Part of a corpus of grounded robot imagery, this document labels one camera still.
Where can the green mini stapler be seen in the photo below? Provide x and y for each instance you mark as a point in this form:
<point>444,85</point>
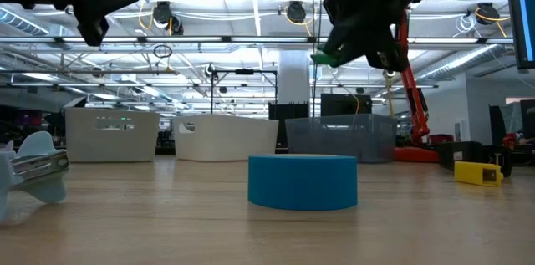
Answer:
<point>324,59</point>

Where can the black tube frame stand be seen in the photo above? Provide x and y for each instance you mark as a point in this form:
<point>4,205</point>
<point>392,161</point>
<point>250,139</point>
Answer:
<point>244,71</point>

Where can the low black background display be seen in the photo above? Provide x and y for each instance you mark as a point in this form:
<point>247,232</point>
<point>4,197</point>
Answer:
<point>288,110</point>

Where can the black computer monitor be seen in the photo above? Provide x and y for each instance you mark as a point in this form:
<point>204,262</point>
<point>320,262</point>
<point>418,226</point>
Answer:
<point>522,14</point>

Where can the dark translucent plastic bin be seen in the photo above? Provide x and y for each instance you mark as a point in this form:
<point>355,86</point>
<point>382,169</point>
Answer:
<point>340,139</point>

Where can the light grey plastic bin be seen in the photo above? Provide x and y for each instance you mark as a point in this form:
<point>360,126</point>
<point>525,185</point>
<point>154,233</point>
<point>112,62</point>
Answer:
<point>113,144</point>

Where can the wide black background display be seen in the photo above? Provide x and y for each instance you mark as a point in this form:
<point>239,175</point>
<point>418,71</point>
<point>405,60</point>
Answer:
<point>344,104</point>

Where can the white plastic bin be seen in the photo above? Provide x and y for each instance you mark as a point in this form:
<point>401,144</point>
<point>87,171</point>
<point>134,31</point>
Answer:
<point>225,141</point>

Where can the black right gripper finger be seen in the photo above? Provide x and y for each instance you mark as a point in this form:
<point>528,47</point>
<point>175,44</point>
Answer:
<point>347,43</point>
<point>386,52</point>

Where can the red desk lamp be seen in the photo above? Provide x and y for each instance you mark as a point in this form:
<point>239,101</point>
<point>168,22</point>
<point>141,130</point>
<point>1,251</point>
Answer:
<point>414,98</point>

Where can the blue tape roll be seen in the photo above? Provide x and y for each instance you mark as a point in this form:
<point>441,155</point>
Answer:
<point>301,181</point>

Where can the yellow mini stapler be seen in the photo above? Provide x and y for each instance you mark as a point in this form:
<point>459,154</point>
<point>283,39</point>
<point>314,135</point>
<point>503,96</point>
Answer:
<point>470,172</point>

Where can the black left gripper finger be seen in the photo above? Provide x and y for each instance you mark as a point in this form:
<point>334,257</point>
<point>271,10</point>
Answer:
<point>94,14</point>

